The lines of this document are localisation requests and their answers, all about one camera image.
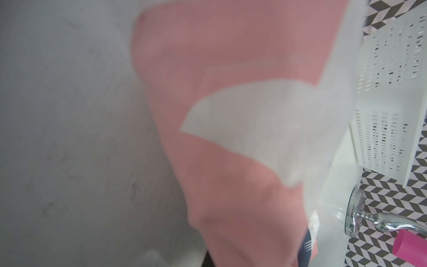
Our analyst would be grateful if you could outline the pink shark print shorts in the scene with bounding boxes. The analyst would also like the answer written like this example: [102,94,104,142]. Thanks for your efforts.
[131,1,364,267]

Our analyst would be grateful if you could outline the chrome glass holder stand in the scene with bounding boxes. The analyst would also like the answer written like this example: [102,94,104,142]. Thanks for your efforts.
[344,187,427,238]

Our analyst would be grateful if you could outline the white plastic perforated basket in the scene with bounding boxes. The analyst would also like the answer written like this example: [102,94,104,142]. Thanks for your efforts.
[350,3,427,186]

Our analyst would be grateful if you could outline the pink plastic wine glass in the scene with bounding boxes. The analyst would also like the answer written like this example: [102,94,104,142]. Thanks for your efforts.
[393,230,427,267]

